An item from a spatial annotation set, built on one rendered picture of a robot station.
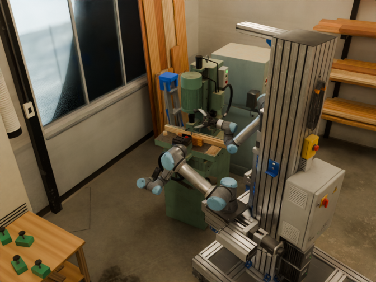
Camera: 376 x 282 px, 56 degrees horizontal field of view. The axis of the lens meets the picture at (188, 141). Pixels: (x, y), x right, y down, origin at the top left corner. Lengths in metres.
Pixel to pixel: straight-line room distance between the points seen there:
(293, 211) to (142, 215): 1.85
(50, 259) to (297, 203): 1.75
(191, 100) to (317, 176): 1.19
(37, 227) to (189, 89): 1.63
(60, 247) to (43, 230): 0.25
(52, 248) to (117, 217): 1.05
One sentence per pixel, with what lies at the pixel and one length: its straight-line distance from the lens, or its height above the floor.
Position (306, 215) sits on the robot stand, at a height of 1.05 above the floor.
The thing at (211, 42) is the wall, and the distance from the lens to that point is 5.41.
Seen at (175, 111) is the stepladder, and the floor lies 0.75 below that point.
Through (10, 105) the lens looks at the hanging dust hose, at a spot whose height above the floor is 1.35.
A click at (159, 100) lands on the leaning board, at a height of 0.68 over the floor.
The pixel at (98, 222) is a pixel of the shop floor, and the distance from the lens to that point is 3.74.
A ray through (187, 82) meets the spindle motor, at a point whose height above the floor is 1.47.
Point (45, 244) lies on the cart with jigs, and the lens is 2.94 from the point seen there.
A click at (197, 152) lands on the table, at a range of 2.99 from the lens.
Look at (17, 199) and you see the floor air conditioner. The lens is 3.28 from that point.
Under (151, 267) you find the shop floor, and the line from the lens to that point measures 3.28.
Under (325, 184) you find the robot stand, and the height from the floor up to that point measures 1.23.
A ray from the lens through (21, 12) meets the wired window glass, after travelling 3.38.
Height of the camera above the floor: 2.55
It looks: 32 degrees down
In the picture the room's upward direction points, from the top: 1 degrees counter-clockwise
